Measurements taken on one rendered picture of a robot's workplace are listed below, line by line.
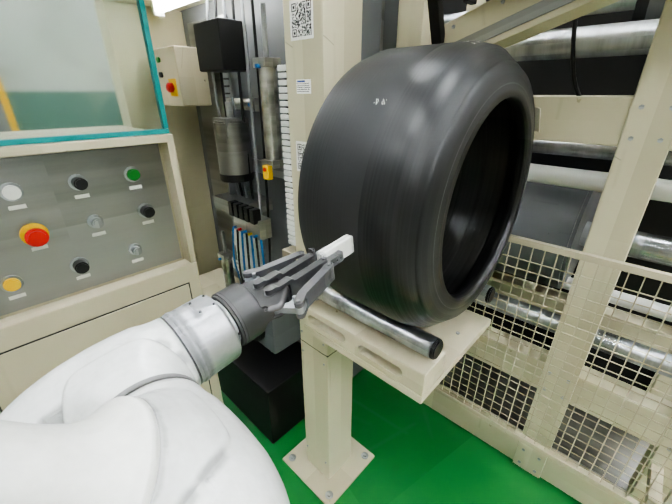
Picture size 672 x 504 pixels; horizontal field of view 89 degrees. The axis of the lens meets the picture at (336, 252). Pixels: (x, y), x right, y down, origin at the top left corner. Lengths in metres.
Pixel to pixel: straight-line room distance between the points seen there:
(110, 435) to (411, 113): 0.48
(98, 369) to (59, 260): 0.70
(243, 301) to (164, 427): 0.20
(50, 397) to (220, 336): 0.15
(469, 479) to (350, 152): 1.41
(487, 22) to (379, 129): 0.59
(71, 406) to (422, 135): 0.49
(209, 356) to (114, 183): 0.72
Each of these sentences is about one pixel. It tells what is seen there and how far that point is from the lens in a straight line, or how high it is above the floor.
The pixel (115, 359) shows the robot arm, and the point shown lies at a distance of 0.38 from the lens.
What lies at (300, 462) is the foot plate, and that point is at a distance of 1.63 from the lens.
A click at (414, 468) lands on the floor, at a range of 1.66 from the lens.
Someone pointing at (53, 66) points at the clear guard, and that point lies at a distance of 1.00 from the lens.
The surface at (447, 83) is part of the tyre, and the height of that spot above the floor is 1.38.
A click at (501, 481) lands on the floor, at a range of 1.72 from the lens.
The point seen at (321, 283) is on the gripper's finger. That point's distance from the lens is 0.47.
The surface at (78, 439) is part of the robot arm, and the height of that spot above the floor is 1.19.
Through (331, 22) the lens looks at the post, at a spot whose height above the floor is 1.50.
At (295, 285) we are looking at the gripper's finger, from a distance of 0.48.
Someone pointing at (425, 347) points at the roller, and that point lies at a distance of 0.73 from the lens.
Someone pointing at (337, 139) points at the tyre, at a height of 1.30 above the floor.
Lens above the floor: 1.37
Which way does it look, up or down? 25 degrees down
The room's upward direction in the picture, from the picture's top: straight up
